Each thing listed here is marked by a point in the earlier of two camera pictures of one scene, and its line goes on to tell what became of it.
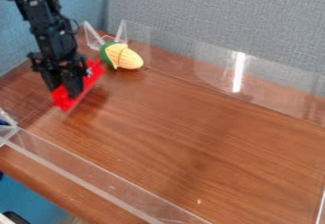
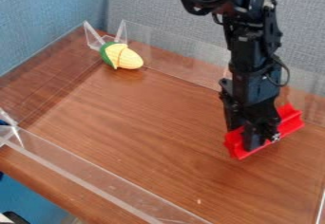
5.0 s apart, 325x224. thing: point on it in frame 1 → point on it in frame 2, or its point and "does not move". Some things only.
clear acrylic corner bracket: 95,42 does not move
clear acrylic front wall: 121,192 does not move
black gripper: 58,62 → 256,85
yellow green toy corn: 121,56 does not move
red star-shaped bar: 61,100 → 289,119
